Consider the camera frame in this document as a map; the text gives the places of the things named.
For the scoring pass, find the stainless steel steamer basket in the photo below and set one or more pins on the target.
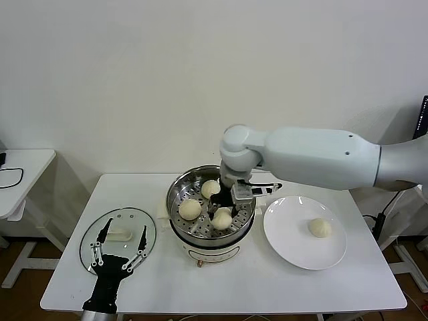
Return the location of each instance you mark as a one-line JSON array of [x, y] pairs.
[[247, 224]]

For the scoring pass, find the white round plate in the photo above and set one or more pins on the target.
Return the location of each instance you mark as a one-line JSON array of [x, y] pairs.
[[284, 254]]

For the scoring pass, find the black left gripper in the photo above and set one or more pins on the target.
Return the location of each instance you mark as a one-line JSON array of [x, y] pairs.
[[108, 267]]

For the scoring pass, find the white steamed baozi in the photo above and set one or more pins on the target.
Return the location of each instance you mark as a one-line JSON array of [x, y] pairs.
[[190, 210], [209, 189], [222, 220], [319, 228]]

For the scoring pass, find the small black adapter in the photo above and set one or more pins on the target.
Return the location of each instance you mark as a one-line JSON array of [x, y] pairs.
[[2, 160]]

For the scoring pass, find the white electric cooker base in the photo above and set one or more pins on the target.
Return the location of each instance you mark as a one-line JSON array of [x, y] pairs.
[[214, 249]]

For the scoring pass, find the white side desk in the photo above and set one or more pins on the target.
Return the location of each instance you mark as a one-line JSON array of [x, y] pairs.
[[30, 167], [406, 264]]

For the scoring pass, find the open dark laptop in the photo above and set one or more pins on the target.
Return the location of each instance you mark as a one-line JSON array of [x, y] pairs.
[[422, 117]]

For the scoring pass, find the round glass pot lid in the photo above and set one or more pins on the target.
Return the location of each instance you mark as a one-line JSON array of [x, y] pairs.
[[133, 221]]

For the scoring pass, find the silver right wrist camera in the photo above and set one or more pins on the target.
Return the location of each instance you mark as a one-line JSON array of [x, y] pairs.
[[241, 194]]

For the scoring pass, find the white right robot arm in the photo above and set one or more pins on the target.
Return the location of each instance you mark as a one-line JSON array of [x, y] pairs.
[[317, 154]]

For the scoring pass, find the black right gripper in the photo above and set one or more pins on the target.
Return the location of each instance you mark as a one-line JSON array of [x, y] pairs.
[[223, 197]]

